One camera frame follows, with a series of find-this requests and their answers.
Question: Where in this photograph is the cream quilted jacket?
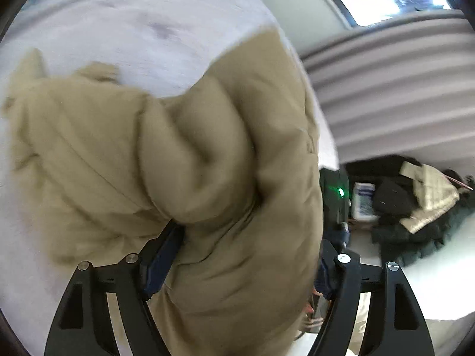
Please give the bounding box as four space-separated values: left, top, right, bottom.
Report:
400 162 460 234

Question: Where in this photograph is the white blue package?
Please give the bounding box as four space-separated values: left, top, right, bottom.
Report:
352 182 379 223

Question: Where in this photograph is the pile of dark clothes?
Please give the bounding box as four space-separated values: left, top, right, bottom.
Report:
345 155 474 266

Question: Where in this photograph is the beige quilted puffer jacket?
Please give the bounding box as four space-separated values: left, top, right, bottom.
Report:
4 29 323 355

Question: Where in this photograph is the lilac plush bed blanket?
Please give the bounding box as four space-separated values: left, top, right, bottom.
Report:
1 0 338 355

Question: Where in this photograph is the grey pleated curtain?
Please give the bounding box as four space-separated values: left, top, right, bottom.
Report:
303 10 474 175

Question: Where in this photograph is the person's right hand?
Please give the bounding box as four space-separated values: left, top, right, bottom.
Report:
303 288 325 333

